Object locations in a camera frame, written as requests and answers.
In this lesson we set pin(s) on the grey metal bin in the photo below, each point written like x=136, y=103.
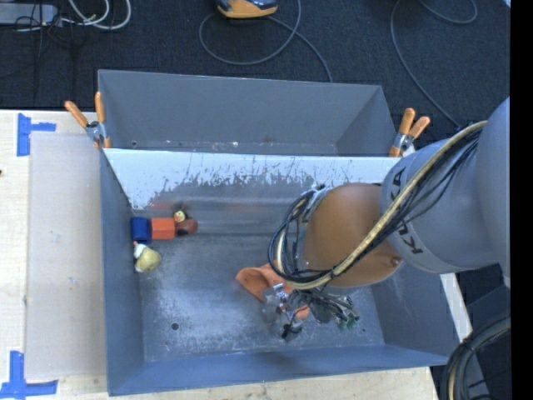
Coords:
x=216, y=290

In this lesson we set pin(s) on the pale flat board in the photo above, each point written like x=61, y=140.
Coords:
x=62, y=244

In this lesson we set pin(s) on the orange cloth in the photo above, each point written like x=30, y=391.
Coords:
x=255, y=279

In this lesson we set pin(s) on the blue toy block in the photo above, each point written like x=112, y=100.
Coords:
x=140, y=228

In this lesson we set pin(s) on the small yellow and black figure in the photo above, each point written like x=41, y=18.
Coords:
x=180, y=216

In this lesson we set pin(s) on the yellow and white toy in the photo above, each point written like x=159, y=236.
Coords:
x=147, y=260

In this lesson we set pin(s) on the orange toy block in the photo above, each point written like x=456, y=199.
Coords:
x=163, y=228

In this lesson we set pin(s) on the brown toy piece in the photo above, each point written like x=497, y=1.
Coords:
x=188, y=226

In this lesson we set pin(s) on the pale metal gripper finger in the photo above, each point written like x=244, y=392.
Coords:
x=276, y=328
x=271, y=306

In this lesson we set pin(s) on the black cylinder on white bracket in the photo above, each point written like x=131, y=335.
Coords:
x=288, y=332

